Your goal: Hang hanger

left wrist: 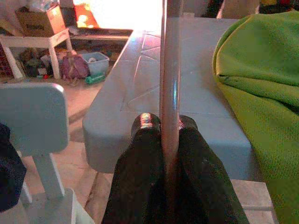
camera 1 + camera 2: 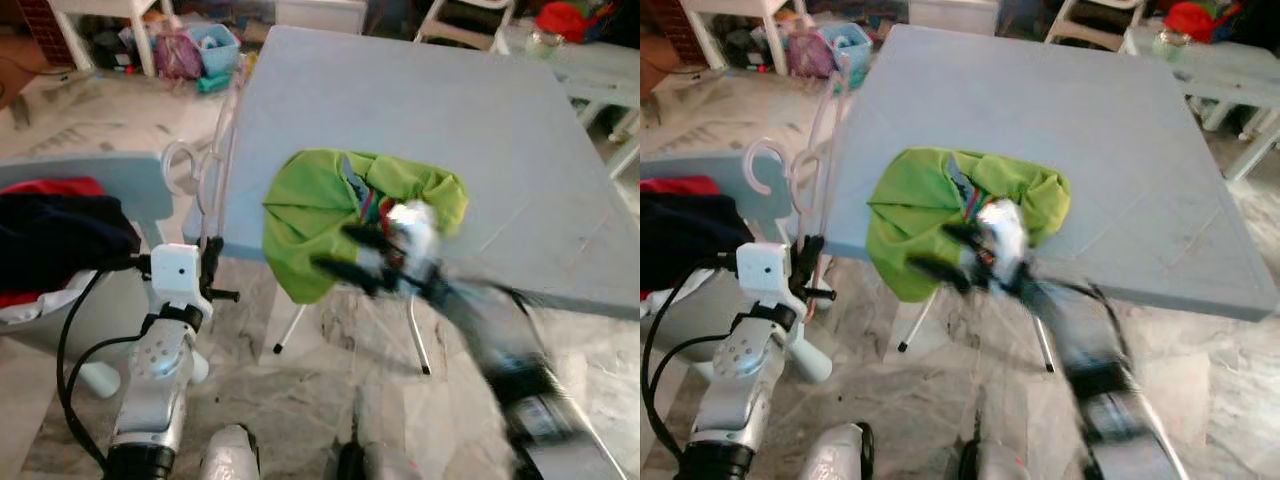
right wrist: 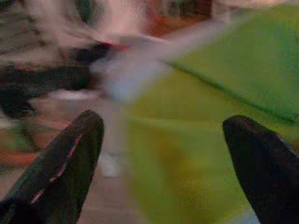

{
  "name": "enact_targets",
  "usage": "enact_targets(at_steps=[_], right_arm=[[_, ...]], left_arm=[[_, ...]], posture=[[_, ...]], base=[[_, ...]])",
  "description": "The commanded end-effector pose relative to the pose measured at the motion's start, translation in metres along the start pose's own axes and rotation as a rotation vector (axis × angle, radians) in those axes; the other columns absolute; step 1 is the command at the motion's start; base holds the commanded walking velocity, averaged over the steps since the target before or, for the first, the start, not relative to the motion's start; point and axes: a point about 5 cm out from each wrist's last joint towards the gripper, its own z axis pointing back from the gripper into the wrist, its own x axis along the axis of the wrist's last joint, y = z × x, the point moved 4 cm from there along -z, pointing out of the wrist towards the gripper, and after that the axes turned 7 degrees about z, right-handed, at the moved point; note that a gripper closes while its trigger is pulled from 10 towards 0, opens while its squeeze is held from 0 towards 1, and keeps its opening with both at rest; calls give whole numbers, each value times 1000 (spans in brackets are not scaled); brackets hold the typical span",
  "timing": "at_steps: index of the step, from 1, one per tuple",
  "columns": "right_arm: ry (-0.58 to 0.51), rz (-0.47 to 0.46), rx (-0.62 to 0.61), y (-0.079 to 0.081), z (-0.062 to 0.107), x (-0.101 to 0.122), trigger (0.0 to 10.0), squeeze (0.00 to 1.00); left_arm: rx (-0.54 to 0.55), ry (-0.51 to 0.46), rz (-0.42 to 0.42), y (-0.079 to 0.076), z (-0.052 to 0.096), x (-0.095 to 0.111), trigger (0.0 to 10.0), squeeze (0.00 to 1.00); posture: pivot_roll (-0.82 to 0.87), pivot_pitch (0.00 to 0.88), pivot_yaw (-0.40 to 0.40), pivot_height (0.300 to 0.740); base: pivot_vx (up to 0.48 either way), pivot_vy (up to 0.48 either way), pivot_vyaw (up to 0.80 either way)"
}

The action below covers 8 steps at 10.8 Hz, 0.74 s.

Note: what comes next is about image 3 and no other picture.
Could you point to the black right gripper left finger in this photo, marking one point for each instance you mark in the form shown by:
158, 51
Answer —
65, 163

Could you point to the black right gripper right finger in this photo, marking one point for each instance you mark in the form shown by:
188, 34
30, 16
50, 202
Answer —
268, 175

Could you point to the lime green t-shirt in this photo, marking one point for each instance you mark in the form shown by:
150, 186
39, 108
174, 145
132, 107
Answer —
198, 151

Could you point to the dark navy garment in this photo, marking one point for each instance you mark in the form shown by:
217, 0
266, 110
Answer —
46, 77

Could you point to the red garment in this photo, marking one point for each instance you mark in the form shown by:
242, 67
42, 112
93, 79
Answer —
116, 45

